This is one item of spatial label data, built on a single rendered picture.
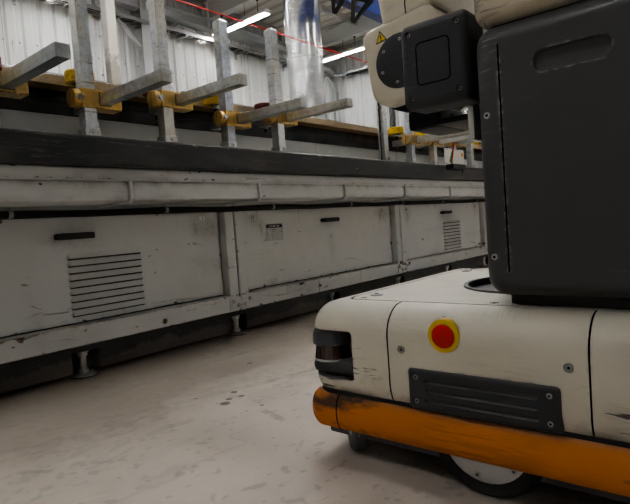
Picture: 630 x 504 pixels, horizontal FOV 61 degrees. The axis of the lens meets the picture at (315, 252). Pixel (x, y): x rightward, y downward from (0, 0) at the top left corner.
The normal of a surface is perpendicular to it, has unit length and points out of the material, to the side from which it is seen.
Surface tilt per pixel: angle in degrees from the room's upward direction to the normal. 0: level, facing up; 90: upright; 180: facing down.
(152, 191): 90
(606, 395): 90
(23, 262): 91
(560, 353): 84
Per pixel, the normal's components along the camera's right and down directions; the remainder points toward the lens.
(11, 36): 0.77, -0.02
